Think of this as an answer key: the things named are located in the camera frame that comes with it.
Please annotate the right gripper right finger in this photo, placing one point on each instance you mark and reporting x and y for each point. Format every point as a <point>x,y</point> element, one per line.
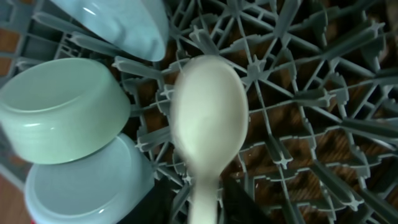
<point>239,207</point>

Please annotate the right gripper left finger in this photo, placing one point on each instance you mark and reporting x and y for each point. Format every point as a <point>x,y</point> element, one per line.
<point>155,207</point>

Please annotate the small light blue bowl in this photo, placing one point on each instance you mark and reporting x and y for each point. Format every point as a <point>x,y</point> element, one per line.
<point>101,188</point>

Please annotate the white plastic spoon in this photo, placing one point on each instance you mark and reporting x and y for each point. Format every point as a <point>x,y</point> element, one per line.
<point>209,119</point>

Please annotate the mint green bowl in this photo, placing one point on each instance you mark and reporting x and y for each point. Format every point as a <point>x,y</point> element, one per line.
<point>62,110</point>

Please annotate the light blue plate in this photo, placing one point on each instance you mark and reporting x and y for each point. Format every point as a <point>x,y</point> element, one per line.
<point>138,27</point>

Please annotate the grey dishwasher rack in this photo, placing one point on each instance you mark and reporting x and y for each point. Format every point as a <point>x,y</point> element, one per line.
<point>321,82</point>

